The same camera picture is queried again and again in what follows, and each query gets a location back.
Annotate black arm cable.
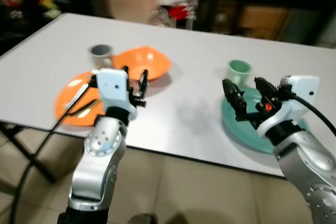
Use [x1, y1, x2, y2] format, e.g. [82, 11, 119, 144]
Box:
[7, 75, 100, 224]
[286, 93, 336, 133]

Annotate silver fork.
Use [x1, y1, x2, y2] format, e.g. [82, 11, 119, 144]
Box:
[64, 69, 99, 109]

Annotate grey cup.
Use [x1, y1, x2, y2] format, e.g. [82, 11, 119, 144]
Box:
[89, 44, 115, 70]

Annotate orange bowl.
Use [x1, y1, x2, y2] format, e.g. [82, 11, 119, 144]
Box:
[112, 46, 172, 82]

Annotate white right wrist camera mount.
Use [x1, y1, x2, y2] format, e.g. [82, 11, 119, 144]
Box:
[257, 75, 320, 134]

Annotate black table leg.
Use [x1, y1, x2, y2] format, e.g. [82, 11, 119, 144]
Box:
[0, 122, 56, 184]

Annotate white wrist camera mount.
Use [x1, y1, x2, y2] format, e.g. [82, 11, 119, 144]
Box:
[257, 75, 320, 134]
[96, 68, 139, 121]

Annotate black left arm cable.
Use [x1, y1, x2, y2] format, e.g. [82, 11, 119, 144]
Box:
[7, 75, 100, 224]

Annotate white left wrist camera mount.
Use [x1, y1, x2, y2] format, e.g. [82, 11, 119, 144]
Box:
[96, 68, 139, 121]

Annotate red and white bag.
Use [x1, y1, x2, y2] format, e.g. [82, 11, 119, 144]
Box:
[151, 0, 198, 29]

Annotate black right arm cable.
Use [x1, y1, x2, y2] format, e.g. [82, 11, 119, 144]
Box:
[286, 93, 336, 133]

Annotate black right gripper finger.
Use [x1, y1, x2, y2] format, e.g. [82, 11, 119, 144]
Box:
[254, 77, 280, 104]
[222, 78, 248, 123]

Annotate dark shelf with brown boxes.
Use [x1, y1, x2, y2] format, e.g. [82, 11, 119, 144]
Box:
[198, 0, 336, 44]

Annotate gold knife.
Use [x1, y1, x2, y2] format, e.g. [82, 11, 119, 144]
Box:
[72, 99, 102, 119]

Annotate orange plate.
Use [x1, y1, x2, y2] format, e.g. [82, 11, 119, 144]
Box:
[55, 71, 107, 127]

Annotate green cup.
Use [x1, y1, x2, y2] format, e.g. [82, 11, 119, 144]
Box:
[226, 59, 254, 87]

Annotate teal plate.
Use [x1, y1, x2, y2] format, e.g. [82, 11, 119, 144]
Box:
[220, 87, 311, 155]

